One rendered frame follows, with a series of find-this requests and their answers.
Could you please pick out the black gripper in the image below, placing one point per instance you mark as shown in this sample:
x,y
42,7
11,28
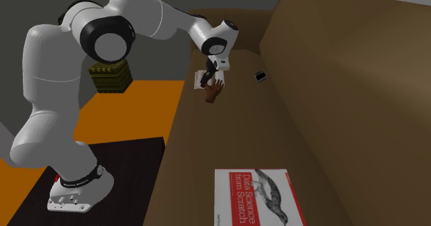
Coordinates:
x,y
208,69

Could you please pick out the olive slatted crate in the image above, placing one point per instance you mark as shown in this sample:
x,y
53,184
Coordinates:
x,y
111,78

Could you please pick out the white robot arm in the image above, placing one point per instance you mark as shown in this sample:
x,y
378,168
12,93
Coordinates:
x,y
50,83

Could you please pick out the brown hand figure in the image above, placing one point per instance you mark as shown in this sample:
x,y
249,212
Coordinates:
x,y
212,91

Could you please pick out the black robot stand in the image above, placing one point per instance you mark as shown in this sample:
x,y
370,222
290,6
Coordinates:
x,y
128,171

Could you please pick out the white paper sheet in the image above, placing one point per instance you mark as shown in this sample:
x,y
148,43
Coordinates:
x,y
198,80

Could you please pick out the white and red book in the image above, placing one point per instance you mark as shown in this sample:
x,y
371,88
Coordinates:
x,y
232,201

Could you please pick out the small black box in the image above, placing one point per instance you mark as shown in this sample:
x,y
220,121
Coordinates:
x,y
260,75

